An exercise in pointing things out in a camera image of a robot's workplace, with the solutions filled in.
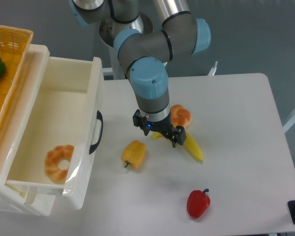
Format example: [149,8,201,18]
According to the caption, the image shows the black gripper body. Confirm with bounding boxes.
[143,112,172,140]

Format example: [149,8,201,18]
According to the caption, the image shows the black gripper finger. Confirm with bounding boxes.
[167,125,186,148]
[132,109,151,136]

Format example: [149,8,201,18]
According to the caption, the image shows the white drawer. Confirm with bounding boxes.
[6,57,104,215]

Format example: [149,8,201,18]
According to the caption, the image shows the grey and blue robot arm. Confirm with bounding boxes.
[69,0,211,146]

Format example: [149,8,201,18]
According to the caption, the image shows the white plastic drawer cabinet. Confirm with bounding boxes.
[0,44,55,216]

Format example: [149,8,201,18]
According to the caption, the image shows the yellow banana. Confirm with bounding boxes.
[151,132,204,162]

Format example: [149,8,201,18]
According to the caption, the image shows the knotted bread roll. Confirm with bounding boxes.
[171,104,193,127]

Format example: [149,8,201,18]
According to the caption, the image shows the yellow bell pepper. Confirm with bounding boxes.
[121,140,146,170]

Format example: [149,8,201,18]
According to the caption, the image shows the red bell pepper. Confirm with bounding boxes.
[186,188,211,219]

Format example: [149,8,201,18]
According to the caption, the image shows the orange woven basket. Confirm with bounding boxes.
[0,25,33,130]

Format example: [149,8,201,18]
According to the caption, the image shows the ring-shaped bread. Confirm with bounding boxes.
[44,145,74,184]

